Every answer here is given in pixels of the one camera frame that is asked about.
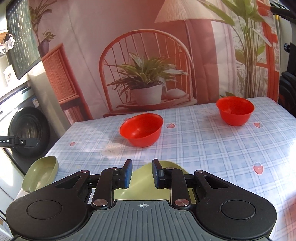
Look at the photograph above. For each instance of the black exercise bike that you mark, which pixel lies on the black exercise bike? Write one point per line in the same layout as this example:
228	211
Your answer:
284	12

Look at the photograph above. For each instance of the red bowl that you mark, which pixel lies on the red bowl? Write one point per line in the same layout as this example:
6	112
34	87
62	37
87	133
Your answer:
235	111
142	130

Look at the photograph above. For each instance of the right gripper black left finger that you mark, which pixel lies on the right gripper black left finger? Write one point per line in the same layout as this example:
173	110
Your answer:
82	183

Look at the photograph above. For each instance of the small green dish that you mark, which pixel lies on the small green dish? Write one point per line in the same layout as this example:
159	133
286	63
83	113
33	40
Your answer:
40	174

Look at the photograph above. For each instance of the large green plate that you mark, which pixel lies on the large green plate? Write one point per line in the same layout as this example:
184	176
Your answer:
142	187

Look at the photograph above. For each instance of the printed backdrop cloth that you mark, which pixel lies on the printed backdrop cloth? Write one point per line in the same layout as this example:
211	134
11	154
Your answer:
105	58

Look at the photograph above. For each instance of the washing machine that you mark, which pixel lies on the washing machine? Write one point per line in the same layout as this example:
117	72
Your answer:
23	116

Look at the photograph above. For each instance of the plaid tablecloth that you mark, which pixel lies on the plaid tablecloth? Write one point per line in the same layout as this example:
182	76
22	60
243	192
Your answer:
258	156

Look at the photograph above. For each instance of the window frame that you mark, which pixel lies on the window frame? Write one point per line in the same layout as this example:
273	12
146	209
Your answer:
24	55

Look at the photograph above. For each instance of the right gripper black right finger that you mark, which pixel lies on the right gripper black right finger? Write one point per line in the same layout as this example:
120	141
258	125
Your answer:
187	190

